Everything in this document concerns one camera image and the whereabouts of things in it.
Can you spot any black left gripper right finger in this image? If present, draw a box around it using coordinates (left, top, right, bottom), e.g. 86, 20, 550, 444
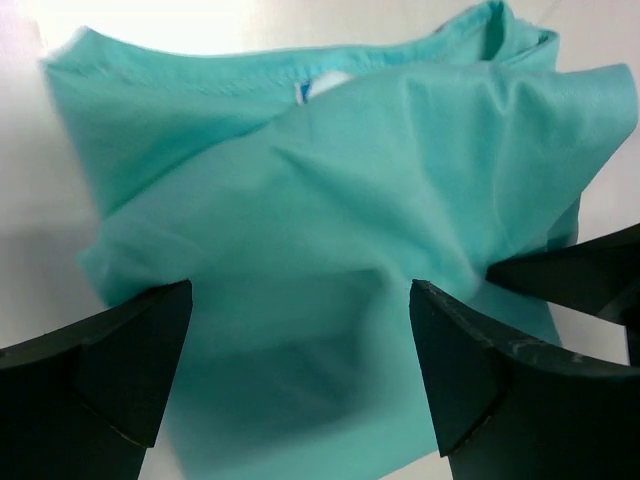
409, 280, 639, 479

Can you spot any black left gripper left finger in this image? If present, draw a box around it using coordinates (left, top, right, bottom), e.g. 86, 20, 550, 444
1, 280, 193, 480

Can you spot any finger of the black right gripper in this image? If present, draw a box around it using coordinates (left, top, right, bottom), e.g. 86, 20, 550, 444
486, 225, 639, 365

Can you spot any teal t shirt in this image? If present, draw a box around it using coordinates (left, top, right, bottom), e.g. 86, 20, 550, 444
44, 2, 638, 479

